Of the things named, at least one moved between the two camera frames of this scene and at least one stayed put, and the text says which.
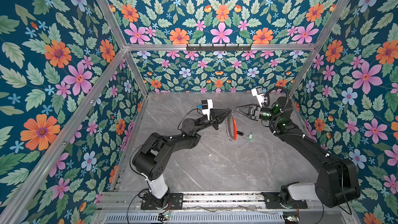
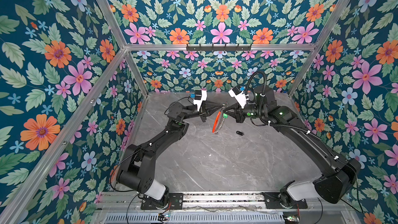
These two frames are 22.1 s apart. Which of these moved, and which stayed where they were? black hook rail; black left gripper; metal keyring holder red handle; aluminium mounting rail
Moved: metal keyring holder red handle; black left gripper
Stayed: aluminium mounting rail; black hook rail
